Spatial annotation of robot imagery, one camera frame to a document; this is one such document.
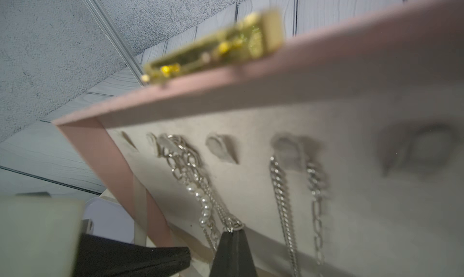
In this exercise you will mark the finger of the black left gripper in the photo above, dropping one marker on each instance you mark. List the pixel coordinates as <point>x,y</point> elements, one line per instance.
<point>102,257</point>

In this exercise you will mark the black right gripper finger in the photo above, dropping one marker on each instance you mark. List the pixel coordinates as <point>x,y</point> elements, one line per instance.
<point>233,257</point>

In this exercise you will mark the pink jewelry box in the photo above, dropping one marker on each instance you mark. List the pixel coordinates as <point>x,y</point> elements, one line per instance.
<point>346,144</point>

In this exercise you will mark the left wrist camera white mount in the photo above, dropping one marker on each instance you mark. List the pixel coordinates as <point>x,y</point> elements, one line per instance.
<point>39,236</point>

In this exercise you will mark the aluminium frame post left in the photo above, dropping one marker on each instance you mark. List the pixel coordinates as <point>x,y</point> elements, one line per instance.
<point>114,35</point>

